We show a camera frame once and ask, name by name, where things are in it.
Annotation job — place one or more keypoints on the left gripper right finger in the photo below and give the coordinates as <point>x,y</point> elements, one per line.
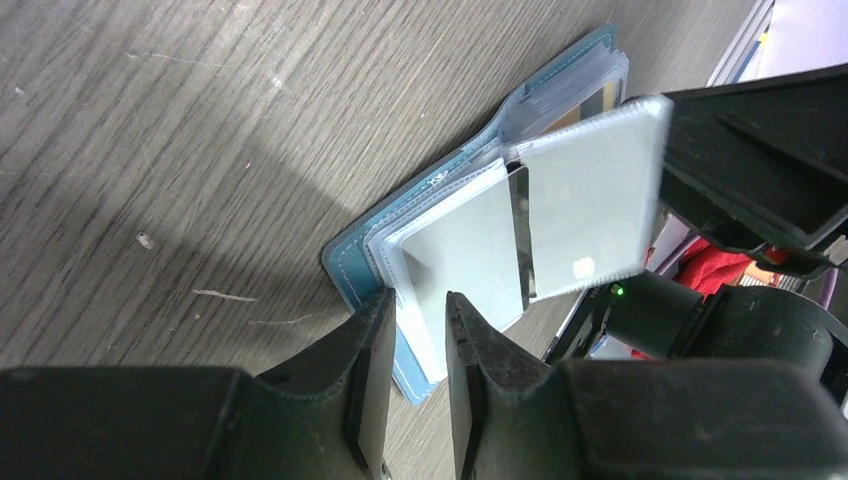
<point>515,417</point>

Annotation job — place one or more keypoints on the dark grey credit card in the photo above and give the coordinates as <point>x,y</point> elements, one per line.
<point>585,198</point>

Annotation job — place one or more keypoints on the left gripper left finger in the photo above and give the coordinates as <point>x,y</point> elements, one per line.
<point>321,414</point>

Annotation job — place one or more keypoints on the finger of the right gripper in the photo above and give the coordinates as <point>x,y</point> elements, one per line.
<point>760,168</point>

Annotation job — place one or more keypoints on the red cloth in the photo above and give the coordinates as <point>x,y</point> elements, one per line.
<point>704,268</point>

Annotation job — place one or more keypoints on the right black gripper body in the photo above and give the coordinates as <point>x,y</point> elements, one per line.
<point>663,319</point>

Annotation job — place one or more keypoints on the grey card left sleeve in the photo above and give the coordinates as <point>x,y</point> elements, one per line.
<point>464,243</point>

